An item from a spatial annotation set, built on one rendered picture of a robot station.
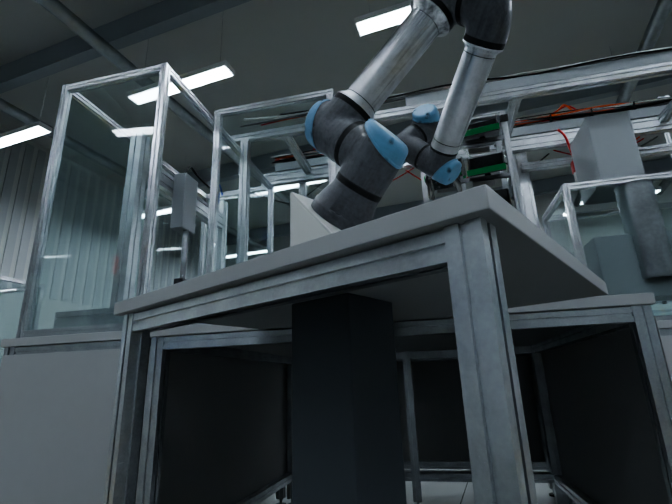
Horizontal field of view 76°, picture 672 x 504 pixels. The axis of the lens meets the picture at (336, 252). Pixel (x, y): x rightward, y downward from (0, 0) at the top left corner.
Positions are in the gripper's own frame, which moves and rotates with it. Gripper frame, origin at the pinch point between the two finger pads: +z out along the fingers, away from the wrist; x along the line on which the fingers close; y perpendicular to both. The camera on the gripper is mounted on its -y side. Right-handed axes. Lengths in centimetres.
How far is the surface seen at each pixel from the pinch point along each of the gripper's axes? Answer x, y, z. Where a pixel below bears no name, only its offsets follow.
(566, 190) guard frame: 49, -54, 60
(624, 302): 42, 44, 11
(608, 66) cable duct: 79, -109, 33
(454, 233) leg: 9, 81, -65
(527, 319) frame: 18, 47, 10
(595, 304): 35, 44, 10
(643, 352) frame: 44, 55, 17
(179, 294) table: -45, 72, -51
